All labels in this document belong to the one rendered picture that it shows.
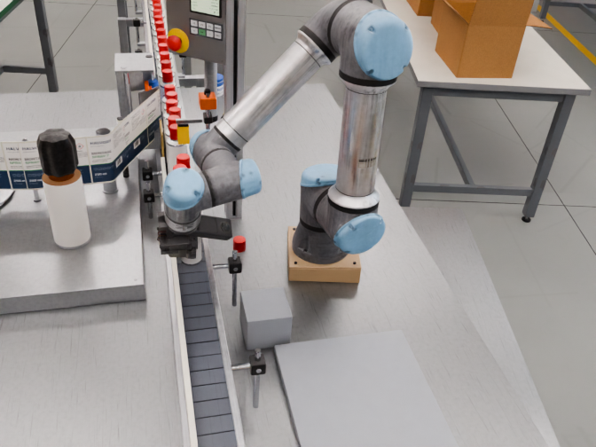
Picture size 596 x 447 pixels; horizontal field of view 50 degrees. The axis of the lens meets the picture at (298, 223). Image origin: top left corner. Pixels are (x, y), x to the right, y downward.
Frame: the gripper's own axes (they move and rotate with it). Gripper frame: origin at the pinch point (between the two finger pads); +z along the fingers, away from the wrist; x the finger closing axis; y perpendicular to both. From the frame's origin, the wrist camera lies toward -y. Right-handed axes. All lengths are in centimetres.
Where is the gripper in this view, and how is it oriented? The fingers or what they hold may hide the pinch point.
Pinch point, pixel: (191, 251)
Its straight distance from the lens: 153.0
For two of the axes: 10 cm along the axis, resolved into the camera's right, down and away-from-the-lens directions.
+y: -9.7, 0.8, -2.2
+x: 1.6, 9.1, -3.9
